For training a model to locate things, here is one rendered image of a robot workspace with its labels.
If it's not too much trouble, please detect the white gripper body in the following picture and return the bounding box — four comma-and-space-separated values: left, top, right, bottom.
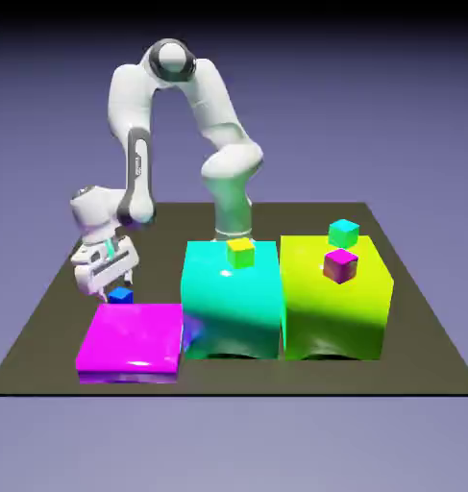
73, 249, 140, 296

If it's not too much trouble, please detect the small blue cube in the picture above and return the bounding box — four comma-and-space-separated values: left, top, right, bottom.
108, 286, 135, 306

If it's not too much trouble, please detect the small yellow cube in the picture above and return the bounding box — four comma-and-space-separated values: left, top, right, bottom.
226, 236, 257, 270

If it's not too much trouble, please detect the small magenta cube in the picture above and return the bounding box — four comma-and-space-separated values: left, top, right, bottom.
322, 248, 359, 285

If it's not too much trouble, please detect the small cyan cube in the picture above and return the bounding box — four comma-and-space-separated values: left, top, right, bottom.
328, 218, 360, 250

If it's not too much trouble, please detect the large magenta box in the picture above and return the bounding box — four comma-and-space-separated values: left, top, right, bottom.
75, 302, 185, 384

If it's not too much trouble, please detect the large cyan box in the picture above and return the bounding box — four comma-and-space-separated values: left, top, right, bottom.
179, 239, 283, 361

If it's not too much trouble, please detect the large yellow box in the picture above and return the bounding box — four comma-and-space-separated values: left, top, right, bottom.
279, 234, 395, 362

